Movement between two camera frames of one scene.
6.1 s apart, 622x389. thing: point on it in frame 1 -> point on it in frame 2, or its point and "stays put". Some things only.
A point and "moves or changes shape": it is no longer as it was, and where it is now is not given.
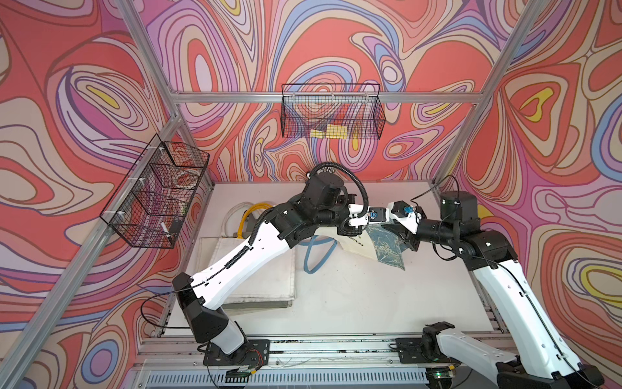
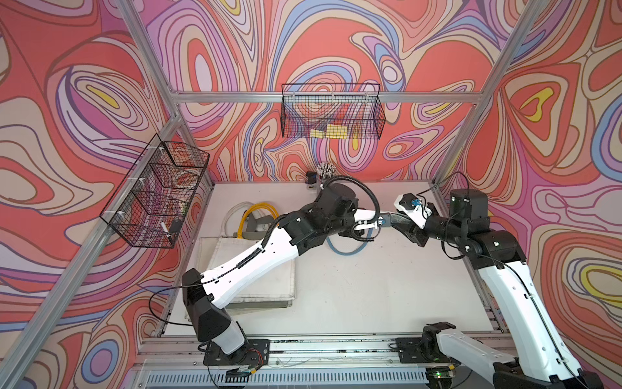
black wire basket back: x=332 y=111 stays put
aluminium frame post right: x=481 y=107 stays put
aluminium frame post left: x=164 y=78 stays put
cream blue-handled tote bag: x=377 y=241 moves or changes shape
